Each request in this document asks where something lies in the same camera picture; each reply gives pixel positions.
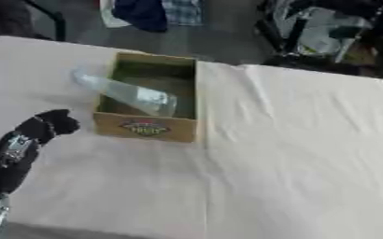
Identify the blue checked cloth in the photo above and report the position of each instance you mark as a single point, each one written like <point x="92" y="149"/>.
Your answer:
<point x="182" y="11"/>

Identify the white bag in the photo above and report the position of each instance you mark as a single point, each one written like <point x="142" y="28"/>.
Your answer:
<point x="111" y="14"/>

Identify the tan cardboard box green inside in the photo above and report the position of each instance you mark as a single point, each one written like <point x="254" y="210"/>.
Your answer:
<point x="146" y="124"/>

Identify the black tripod frame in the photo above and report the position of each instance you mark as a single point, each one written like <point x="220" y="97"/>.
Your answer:
<point x="331" y="34"/>

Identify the black chair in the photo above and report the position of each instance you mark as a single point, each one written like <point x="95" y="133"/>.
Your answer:
<point x="15" y="18"/>

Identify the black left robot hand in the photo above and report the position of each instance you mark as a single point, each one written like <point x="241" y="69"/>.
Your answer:
<point x="20" y="146"/>

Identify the clear plastic bottle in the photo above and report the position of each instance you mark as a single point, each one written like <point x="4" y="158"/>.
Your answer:
<point x="129" y="91"/>

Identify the dark blue cloth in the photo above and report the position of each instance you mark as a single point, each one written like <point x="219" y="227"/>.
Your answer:
<point x="143" y="14"/>

